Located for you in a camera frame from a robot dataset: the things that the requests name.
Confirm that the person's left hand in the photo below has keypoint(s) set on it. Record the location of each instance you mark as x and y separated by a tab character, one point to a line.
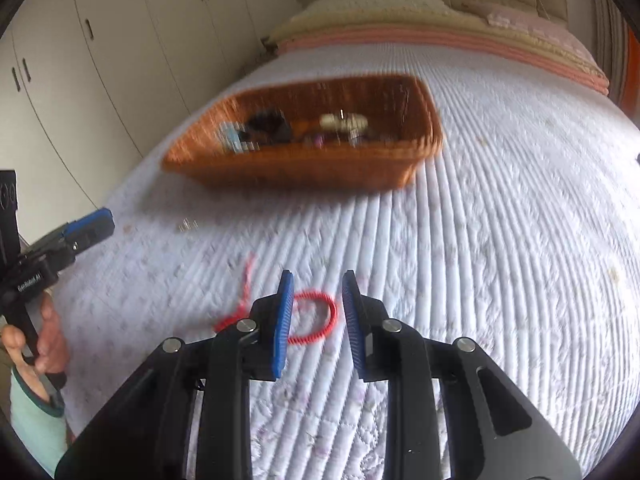
52	340

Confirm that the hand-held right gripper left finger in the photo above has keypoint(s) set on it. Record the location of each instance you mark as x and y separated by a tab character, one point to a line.
285	320

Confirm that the person's left forearm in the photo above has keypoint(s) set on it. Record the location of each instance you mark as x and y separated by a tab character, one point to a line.
35	430

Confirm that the folded salmon blanket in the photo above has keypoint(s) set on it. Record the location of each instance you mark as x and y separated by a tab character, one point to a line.
425	40

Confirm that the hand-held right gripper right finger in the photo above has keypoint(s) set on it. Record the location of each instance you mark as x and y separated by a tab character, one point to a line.
352	320

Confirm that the brown wicker basket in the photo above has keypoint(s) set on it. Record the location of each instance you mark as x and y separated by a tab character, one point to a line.
300	170

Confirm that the light blue hair clip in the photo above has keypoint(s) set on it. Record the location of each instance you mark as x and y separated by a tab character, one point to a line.
231	137

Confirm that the grey and orange curtain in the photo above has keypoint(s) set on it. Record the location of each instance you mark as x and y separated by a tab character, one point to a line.
615	35

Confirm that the cream floral pillow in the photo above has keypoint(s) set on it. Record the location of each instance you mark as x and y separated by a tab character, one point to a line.
375	2

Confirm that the pink pillow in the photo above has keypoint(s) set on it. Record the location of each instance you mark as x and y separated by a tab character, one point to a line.
530	25

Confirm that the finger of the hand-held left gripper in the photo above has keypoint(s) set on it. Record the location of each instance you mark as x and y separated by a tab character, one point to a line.
90	220
95	239

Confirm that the folded yellow blanket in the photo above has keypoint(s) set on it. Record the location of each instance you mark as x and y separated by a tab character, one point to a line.
400	22

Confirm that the small silver clip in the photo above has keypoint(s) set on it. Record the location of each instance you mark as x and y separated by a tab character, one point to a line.
187	225

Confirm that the black wrist watch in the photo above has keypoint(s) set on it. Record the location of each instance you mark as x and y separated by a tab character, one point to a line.
270	125

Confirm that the white built-in wardrobe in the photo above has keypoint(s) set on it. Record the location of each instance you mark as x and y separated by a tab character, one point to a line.
125	35

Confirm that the white quilted bed cover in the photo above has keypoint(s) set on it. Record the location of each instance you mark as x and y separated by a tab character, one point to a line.
500	235

